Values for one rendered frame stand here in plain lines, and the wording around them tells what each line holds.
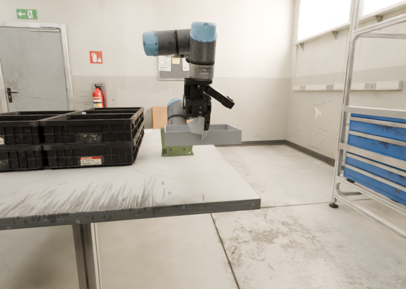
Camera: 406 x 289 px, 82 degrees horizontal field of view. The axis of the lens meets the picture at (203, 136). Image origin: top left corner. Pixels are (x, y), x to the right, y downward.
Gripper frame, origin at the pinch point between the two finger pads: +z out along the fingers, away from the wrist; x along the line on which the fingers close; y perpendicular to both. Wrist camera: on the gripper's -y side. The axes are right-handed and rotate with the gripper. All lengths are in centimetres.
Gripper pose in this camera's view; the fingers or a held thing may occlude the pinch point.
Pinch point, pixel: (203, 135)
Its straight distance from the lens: 81.5
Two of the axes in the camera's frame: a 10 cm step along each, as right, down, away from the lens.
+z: -0.6, 8.9, 4.5
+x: 2.1, 4.6, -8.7
